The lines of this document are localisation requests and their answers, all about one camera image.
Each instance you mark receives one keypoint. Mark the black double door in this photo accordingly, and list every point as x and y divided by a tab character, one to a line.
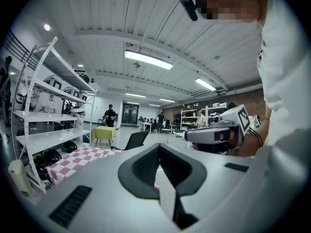
130	113

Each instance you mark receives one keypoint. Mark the black balcony railing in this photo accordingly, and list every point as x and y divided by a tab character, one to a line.
19	47

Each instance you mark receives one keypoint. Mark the white long desk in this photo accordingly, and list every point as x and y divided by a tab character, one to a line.
145	125

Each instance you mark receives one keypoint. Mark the person's white shirt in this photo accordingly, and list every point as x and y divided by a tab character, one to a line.
289	69

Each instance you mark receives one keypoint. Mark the black helmet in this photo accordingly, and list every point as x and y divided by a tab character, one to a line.
70	145
47	160

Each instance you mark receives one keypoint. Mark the white plastic canister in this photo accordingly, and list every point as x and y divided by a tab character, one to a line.
19	178

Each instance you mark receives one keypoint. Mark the pink white checkered mat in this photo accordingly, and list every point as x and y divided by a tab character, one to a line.
80	158

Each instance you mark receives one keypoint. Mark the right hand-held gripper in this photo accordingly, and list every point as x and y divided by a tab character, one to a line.
201	135

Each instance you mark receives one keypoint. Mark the black head-worn camera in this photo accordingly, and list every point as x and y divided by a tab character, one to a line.
190	7

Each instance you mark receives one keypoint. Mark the white metal shelf rack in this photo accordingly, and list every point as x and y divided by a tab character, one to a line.
53	118

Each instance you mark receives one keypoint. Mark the green cloth table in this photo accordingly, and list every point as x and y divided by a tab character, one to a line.
104	133

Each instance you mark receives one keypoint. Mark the ceiling sensor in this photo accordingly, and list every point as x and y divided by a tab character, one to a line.
136	65

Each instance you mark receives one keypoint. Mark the round ceiling lamp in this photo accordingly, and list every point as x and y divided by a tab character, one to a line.
46	27

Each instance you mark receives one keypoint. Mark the person's head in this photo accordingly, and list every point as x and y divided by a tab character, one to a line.
230	1

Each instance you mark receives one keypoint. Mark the person's right forearm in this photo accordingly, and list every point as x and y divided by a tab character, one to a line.
247	150

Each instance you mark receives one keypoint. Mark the black office chair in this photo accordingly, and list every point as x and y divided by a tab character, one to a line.
136	139

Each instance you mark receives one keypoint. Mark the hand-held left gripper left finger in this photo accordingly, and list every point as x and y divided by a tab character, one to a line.
136	176

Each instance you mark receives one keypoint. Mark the long ceiling light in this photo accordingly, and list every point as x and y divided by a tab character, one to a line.
148	59
205	84
135	95

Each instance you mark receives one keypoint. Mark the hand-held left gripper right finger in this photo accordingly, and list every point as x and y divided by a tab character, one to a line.
184	176

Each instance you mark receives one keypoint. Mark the white storage shelf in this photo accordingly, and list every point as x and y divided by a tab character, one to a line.
192	119

